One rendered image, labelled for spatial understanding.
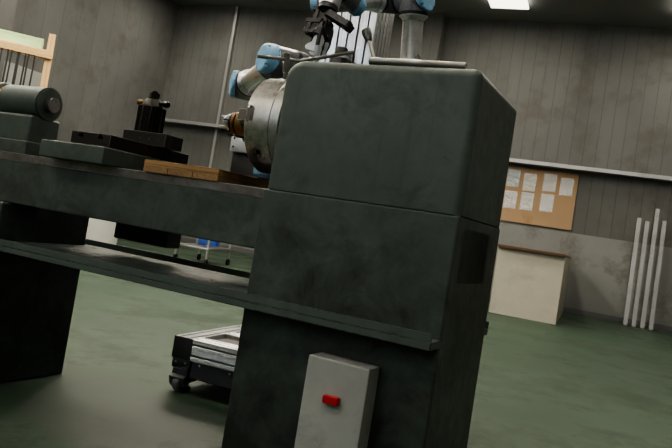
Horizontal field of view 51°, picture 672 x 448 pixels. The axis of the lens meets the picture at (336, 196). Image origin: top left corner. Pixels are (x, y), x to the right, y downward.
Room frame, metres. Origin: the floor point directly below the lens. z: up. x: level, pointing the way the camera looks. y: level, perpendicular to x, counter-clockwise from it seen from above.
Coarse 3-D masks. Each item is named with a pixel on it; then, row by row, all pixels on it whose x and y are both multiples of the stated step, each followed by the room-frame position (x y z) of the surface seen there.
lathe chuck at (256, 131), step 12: (264, 84) 2.25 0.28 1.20; (276, 84) 2.24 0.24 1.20; (252, 96) 2.23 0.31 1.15; (264, 96) 2.21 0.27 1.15; (264, 108) 2.19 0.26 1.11; (252, 120) 2.20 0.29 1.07; (264, 120) 2.18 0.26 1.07; (252, 132) 2.21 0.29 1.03; (264, 132) 2.19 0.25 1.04; (252, 144) 2.22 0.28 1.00; (264, 144) 2.20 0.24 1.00; (252, 156) 2.25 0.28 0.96; (264, 156) 2.23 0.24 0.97; (264, 168) 2.29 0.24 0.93
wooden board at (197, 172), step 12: (144, 168) 2.34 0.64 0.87; (156, 168) 2.32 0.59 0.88; (168, 168) 2.31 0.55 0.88; (180, 168) 2.28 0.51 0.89; (192, 168) 2.26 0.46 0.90; (204, 168) 2.24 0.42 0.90; (216, 180) 2.22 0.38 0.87; (228, 180) 2.27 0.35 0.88; (240, 180) 2.33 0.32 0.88; (252, 180) 2.39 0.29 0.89; (264, 180) 2.46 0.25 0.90
